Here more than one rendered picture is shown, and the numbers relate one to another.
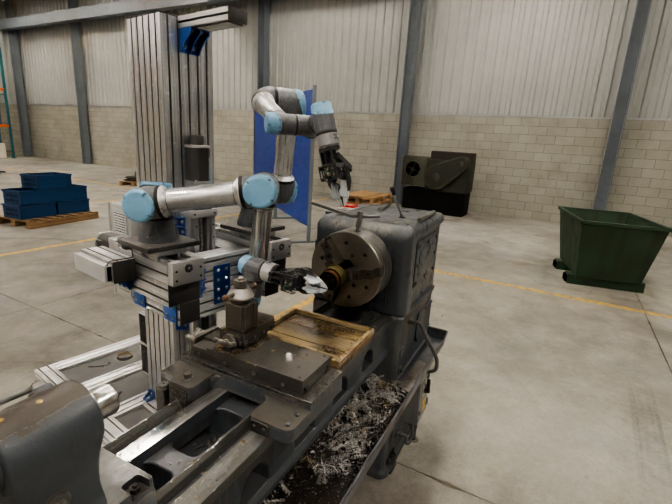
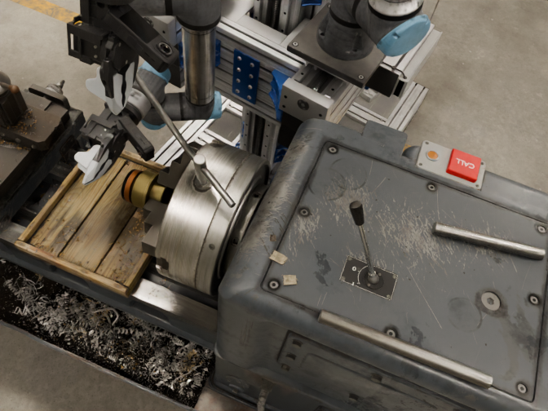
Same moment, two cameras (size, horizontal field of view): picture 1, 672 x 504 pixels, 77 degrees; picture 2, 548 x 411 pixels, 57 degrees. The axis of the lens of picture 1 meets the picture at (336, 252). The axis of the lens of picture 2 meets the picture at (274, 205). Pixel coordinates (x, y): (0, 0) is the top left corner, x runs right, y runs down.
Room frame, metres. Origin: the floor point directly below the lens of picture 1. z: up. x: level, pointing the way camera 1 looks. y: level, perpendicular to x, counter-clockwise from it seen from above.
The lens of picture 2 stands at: (1.66, -0.62, 2.04)
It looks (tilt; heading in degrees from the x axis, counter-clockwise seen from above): 58 degrees down; 76
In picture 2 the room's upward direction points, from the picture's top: 11 degrees clockwise
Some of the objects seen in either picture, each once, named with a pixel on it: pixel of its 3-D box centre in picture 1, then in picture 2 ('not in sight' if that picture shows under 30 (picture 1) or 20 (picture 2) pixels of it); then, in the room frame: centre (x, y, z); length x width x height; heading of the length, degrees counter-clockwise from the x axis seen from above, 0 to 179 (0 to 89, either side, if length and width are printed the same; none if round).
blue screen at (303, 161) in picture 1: (276, 159); not in sight; (8.37, 1.26, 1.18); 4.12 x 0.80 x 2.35; 24
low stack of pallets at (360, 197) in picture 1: (366, 203); not in sight; (9.84, -0.65, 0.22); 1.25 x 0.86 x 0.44; 155
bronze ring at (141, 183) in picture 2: (333, 277); (148, 191); (1.53, 0.00, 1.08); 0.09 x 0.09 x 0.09; 65
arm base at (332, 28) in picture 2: (253, 214); (349, 24); (2.02, 0.41, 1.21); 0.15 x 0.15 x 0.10
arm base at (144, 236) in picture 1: (158, 227); not in sight; (1.62, 0.71, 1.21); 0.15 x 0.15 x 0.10
